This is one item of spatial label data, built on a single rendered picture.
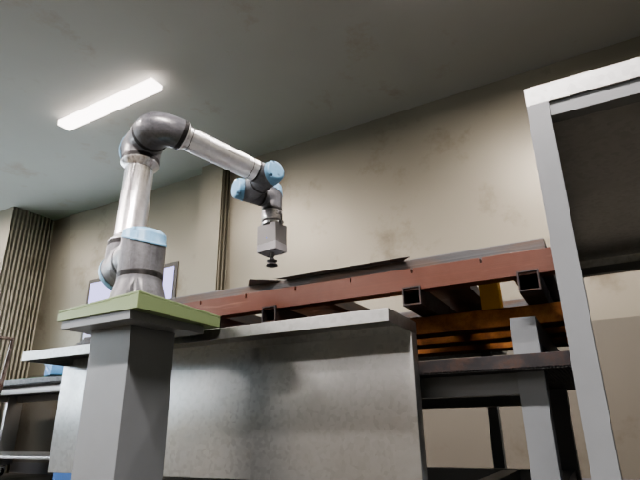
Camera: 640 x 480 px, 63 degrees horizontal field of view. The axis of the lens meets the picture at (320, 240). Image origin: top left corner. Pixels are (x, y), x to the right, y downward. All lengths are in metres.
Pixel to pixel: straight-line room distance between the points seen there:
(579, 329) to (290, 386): 0.79
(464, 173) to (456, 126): 0.47
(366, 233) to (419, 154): 0.84
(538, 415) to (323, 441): 0.52
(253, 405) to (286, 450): 0.16
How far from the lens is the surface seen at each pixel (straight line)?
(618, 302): 4.04
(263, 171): 1.74
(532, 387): 1.35
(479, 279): 1.36
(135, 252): 1.41
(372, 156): 4.92
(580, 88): 1.13
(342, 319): 1.23
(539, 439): 1.35
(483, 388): 1.38
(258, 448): 1.51
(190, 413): 1.66
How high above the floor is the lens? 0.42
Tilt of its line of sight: 20 degrees up
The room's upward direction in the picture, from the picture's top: 1 degrees counter-clockwise
